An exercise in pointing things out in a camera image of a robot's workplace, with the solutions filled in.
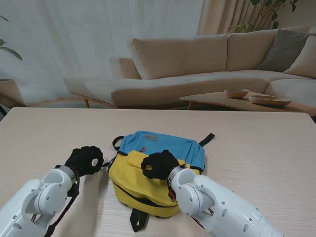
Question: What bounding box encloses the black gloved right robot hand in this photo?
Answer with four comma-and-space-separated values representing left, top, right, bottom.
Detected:
140, 150, 187, 181

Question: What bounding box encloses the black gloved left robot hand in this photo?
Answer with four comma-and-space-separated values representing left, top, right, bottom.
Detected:
64, 146, 104, 177

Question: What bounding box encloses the blue and yellow school bag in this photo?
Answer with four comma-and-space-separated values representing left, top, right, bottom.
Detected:
101, 130, 217, 233

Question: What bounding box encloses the wooden coffee table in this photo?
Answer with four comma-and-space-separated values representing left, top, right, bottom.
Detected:
179, 90, 316, 117

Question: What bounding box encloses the beige plant pot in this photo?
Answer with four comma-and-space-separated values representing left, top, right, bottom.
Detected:
0, 79, 25, 107

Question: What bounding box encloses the small deep wooden bowl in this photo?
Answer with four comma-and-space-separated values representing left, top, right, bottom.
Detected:
224, 88, 250, 99

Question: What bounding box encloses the beige corner sofa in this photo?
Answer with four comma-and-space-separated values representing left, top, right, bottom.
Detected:
63, 26, 316, 109

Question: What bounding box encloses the white sheer curtain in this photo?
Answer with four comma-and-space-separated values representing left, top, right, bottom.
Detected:
0, 0, 204, 107

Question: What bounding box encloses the wide shallow wooden bowl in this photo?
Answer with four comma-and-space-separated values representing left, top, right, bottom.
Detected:
248, 95, 292, 107

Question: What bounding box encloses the green plant with long leaves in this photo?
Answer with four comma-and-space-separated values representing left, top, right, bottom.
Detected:
0, 14, 23, 61

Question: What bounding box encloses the tall green leafy plant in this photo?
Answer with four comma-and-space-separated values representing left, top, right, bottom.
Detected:
227, 0, 299, 34

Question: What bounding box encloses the beige pleated curtain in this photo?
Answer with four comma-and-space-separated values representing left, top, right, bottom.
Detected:
197, 0, 316, 37

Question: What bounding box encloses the grey sofa cushion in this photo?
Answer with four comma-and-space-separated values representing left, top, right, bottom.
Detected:
255, 29, 316, 72

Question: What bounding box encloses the beige sofa cushion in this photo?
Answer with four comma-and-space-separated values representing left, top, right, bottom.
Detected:
283, 35, 316, 79

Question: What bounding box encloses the red black right arm cable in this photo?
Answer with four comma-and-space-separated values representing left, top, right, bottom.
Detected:
168, 184, 179, 203

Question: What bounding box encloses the red black arm cable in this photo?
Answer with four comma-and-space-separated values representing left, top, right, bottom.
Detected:
168, 184, 179, 203
44, 170, 81, 237

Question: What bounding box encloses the red black left arm cable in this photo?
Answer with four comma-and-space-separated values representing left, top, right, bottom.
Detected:
44, 170, 81, 237

